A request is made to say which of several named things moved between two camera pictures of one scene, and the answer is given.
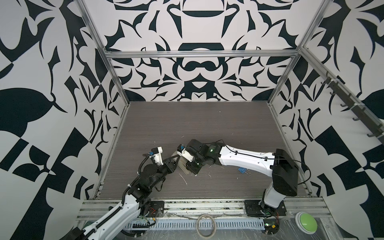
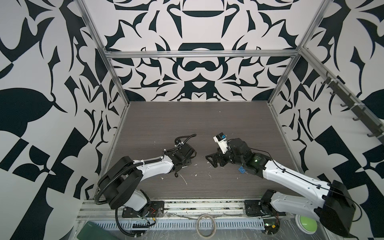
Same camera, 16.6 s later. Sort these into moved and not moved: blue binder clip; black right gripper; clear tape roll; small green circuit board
Moved: black right gripper
Not moved: small green circuit board; clear tape roll; blue binder clip
